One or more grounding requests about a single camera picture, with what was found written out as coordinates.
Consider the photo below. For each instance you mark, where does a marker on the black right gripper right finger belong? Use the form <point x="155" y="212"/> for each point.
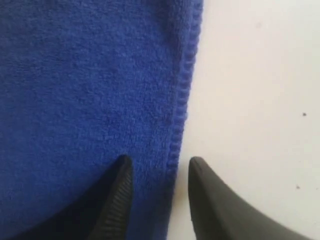
<point x="218" y="213"/>

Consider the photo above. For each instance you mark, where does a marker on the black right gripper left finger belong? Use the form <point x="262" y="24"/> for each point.
<point x="101" y="213"/>

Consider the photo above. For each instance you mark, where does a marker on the blue microfiber towel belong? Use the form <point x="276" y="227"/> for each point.
<point x="83" y="82"/>

